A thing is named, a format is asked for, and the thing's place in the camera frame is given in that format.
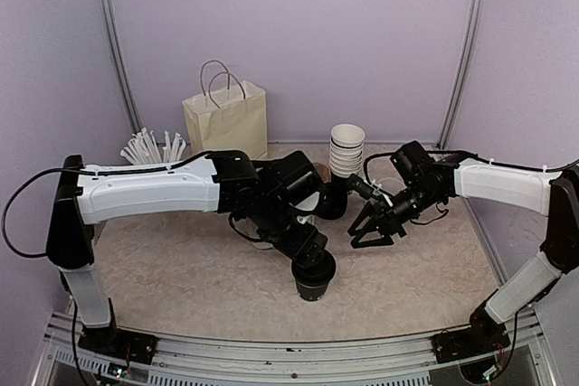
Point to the aluminium front rail frame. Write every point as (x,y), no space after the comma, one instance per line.
(404,359)

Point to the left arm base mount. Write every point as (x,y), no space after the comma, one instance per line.
(120,344)

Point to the light blue ceramic mug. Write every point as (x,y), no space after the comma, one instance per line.
(389,185)

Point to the black plastic cup lid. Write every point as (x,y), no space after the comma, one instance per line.
(320,273)

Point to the black paper coffee cup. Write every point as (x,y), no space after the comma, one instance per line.
(312,291)

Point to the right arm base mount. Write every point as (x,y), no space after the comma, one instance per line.
(451,346)

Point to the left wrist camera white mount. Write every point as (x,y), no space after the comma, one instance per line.
(305,210)

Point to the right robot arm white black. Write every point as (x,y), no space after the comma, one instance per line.
(551,192)

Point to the brown cardboard cup carrier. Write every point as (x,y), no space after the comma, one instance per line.
(323,172)

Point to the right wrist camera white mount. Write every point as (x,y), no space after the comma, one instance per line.
(367,191)

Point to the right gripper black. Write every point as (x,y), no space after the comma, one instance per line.
(385,217)

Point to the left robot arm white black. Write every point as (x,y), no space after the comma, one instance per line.
(277,196)

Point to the stack of black lids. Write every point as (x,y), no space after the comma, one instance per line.
(333,200)

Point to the cup of white straws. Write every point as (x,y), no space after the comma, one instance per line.
(144,149)

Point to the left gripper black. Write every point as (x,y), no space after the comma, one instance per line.
(304,249)

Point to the stack of paper cups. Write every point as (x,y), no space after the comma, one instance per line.
(346,149)

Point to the cream paper bag with handles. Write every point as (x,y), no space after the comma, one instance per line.
(230,118)

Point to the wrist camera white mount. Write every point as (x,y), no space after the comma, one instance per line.
(367,191)
(305,210)

